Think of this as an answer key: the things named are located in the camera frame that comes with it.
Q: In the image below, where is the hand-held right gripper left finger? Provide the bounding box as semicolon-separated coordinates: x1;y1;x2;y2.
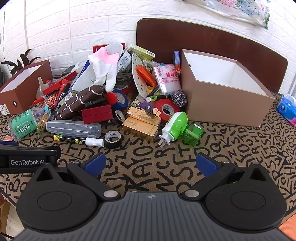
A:
30;153;122;201

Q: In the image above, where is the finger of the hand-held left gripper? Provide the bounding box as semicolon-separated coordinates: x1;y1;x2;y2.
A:
0;141;62;156

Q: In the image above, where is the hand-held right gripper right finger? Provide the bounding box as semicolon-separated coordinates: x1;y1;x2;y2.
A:
180;153;272;201

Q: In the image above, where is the clear glasses case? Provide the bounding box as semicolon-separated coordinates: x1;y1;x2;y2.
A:
46;120;101;139

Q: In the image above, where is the gold carton box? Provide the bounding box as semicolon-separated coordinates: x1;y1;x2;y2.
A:
122;116;159;142
127;107;162;127

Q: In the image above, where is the large brown box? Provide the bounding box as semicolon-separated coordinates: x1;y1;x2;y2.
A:
181;49;275;127

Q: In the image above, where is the letter-printed cloth desktop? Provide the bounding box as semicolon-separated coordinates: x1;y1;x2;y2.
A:
0;89;296;232

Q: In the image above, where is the clear pack of snack sticks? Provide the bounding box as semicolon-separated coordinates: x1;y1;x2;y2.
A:
35;105;52;134

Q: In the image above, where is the red marker pen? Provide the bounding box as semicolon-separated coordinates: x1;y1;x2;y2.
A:
33;95;50;105

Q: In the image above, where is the red jewellery box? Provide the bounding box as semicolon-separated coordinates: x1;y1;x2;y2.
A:
81;105;113;125

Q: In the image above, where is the red snack packet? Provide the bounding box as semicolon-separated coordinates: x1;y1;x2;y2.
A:
45;94;60;109

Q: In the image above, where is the green mosquito repellent plug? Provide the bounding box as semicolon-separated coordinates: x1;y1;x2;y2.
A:
158;112;204;148

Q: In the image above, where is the black and white tape roll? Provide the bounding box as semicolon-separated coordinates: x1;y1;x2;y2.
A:
114;109;127;125

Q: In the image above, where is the small brown open box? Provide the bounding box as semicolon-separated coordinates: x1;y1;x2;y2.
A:
0;60;53;115

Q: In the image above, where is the white plastic funnel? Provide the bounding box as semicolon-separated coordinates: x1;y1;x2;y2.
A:
36;76;50;100

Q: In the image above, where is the brown striped pouch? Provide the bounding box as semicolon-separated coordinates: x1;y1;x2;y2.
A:
54;85;104;120

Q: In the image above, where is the blue tape roll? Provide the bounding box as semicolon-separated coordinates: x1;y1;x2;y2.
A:
112;89;128;111

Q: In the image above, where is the steel wool scrubber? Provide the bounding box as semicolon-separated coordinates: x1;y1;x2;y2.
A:
173;90;188;107

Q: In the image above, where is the red tape roll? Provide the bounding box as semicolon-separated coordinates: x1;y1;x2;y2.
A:
154;99;181;123

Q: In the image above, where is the white and blue pouch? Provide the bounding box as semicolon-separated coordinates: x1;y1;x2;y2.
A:
72;60;96;91

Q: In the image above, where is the dark leafy plant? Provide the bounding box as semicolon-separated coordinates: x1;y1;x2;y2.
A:
0;49;41;78

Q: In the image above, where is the pink-printed plastic bag pack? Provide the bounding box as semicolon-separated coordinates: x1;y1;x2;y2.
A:
154;64;181;94

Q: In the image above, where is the white and pink glove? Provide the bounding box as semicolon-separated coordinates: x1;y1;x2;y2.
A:
88;43;125;92

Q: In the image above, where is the blue tissue pack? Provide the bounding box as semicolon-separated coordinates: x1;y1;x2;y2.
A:
276;94;296;127

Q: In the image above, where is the orange brush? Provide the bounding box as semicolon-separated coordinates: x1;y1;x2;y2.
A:
136;65;158;88

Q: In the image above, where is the blue and white tube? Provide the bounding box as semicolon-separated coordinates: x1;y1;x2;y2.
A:
117;52;132;70

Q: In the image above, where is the yellow-green carton box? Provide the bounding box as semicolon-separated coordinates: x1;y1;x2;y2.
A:
127;44;155;61

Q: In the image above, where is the dark brown wooden board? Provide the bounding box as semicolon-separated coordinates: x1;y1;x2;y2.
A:
136;18;288;93

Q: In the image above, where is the floral plastic bag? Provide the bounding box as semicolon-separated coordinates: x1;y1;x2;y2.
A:
185;0;271;29

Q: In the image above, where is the purple figurine keychain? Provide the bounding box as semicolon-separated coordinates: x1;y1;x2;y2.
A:
139;97;161;118

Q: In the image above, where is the grey strap bundle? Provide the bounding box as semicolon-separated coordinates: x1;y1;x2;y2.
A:
116;70;134;90

